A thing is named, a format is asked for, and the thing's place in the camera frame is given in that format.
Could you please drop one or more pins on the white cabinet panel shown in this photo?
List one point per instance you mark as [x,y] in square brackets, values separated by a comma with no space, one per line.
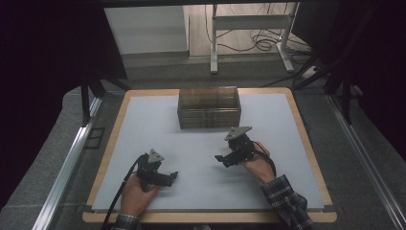
[145,30]

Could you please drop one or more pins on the white metal stand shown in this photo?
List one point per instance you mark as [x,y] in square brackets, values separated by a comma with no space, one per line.
[250,22]

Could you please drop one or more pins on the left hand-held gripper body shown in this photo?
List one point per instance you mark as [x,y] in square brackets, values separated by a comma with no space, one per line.
[147,169]

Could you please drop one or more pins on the aluminium rail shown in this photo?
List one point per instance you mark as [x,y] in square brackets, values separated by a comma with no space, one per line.
[364,153]
[65,172]

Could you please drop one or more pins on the white power strip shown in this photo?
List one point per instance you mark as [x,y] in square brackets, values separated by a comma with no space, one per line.
[308,73]

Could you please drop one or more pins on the person's left hand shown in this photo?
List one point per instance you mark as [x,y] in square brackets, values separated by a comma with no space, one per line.
[134,198]

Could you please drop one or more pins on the transparent brown drawer box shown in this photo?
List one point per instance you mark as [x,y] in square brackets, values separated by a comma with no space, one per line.
[209,108]

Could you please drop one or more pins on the person's right hand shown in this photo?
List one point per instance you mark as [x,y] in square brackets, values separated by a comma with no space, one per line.
[260,166]

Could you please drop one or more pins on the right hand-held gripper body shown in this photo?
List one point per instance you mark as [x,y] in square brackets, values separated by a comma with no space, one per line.
[242,147]

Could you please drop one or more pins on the black metal stand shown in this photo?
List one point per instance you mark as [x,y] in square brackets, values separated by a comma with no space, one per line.
[346,96]
[85,99]

